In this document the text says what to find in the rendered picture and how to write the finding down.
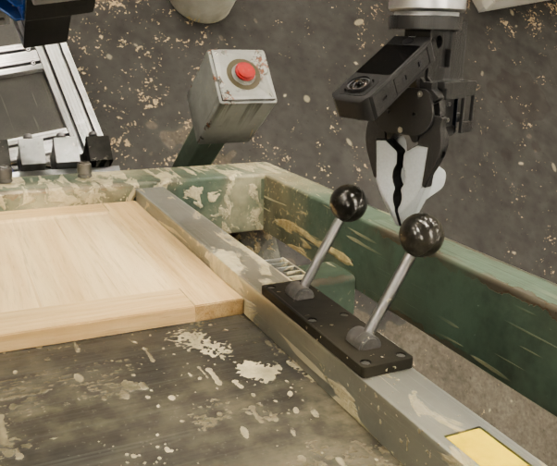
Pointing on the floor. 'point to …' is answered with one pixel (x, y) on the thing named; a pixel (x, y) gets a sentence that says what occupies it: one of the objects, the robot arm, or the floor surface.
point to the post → (196, 153)
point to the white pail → (204, 9)
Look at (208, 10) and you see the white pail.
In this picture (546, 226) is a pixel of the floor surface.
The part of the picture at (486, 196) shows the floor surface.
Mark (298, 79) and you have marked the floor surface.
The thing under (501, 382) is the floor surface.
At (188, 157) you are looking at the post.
